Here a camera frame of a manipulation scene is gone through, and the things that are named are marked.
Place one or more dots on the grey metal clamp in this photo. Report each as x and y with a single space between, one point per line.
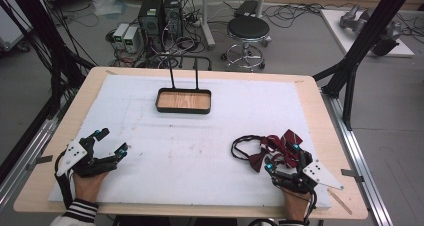
38 162
351 174

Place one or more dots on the black round stool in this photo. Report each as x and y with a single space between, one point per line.
248 27

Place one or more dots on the white table leg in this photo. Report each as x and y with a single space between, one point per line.
206 19

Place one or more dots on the white floor board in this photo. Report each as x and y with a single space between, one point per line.
336 29

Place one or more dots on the clear plastic bag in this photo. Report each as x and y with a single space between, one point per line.
106 4

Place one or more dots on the aluminium rail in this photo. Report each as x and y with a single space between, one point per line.
360 152
26 152

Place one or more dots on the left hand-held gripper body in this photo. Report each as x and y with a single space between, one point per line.
75 154

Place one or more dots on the red striped tie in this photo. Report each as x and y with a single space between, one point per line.
290 137

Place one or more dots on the white power supply unit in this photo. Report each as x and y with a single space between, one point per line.
120 34
131 39

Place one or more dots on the black rack with wooden tray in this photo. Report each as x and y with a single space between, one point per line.
183 101

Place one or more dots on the thin wooden stick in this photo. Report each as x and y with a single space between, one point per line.
340 201

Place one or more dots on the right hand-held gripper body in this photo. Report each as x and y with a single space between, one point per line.
316 172

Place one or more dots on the person's left hand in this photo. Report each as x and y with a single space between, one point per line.
87 187

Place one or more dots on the white foam mat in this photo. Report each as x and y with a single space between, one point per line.
183 159

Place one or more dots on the black computer tower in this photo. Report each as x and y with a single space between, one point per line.
150 19
173 14

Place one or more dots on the flat black box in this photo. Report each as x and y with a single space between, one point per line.
246 8

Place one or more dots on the black metal frame stand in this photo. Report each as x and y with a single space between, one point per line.
363 42
50 46

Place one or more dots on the person's right hand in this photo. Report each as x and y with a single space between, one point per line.
296 204

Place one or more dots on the dark red bow tie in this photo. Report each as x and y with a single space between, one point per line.
258 162

